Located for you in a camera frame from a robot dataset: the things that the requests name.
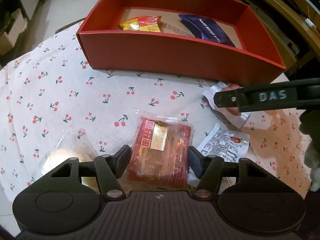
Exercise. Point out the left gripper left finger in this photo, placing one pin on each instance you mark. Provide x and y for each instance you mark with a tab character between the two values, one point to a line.
109	168

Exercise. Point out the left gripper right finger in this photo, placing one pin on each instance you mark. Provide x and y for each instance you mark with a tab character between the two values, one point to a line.
208	170

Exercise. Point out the white snack pouch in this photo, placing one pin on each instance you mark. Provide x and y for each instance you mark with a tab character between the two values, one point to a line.
229	145

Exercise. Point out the clear packaged white bun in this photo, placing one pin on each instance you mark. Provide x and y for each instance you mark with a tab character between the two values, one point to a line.
73	144

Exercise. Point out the red pastry packet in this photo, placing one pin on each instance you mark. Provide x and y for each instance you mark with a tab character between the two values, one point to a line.
160	151

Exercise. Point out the sausage packet white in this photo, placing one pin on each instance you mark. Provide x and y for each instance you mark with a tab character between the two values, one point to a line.
237	120

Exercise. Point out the cherry print tablecloth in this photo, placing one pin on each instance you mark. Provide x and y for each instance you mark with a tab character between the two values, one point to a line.
52	90

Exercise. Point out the dark blue biscuit packet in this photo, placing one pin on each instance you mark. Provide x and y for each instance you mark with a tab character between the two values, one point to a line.
205	29

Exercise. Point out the red cardboard box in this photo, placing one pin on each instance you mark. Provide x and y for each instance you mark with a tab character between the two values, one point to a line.
255	58

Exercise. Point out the yellow red candy packet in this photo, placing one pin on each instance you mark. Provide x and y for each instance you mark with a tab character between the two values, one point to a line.
142	23

